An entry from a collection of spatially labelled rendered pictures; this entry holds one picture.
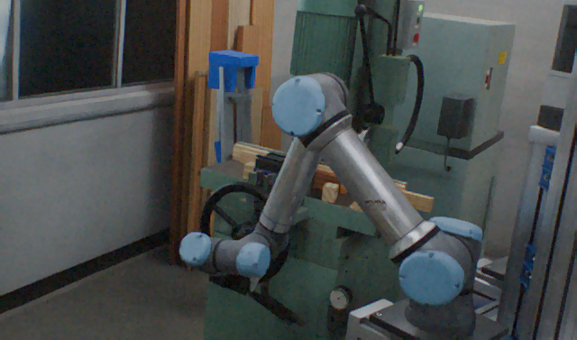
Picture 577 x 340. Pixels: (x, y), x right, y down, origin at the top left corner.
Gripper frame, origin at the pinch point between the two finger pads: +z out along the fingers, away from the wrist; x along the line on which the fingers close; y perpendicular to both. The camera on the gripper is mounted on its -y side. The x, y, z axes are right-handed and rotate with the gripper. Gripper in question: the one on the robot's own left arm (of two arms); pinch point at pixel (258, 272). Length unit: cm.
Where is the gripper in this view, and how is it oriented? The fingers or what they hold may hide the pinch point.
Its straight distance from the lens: 199.5
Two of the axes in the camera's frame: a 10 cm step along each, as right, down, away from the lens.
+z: 3.6, 3.6, 8.6
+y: -3.5, 9.1, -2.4
